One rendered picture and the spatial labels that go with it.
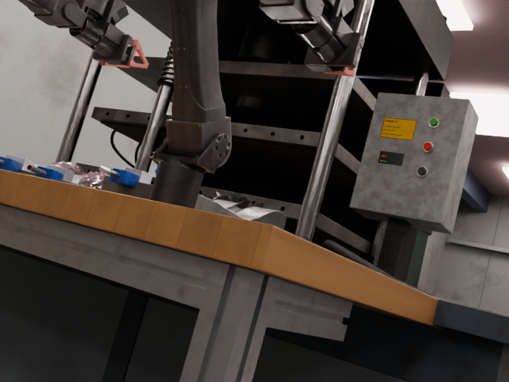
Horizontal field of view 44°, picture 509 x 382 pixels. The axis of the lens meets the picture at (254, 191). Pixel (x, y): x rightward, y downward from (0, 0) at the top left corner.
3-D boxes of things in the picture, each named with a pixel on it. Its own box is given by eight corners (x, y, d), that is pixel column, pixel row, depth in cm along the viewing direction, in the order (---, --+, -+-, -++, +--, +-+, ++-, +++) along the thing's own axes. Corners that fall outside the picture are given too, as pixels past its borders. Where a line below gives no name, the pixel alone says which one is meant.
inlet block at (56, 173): (35, 183, 128) (44, 157, 129) (14, 176, 129) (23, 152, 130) (67, 195, 140) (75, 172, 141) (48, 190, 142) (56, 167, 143)
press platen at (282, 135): (323, 147, 206) (327, 133, 206) (90, 117, 264) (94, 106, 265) (391, 203, 267) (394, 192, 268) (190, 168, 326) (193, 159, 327)
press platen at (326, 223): (304, 220, 202) (308, 205, 203) (72, 173, 260) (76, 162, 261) (377, 260, 264) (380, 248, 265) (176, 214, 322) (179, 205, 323)
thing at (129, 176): (104, 182, 125) (112, 156, 126) (86, 178, 127) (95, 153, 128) (145, 198, 136) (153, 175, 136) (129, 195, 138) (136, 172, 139)
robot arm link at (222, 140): (185, 133, 93) (161, 119, 88) (232, 138, 88) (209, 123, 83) (173, 173, 92) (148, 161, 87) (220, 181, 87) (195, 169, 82)
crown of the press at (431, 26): (356, 78, 195) (402, -96, 204) (72, 61, 264) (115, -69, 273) (426, 161, 265) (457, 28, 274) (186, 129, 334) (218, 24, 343)
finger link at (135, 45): (138, 53, 159) (111, 35, 151) (157, 54, 155) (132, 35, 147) (129, 78, 158) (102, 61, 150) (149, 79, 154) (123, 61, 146)
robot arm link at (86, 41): (94, 22, 148) (72, 6, 142) (110, 21, 145) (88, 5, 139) (85, 48, 147) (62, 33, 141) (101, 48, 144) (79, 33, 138)
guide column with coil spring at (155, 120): (93, 327, 227) (194, 0, 246) (82, 323, 230) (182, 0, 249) (103, 328, 231) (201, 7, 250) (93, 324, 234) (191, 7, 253)
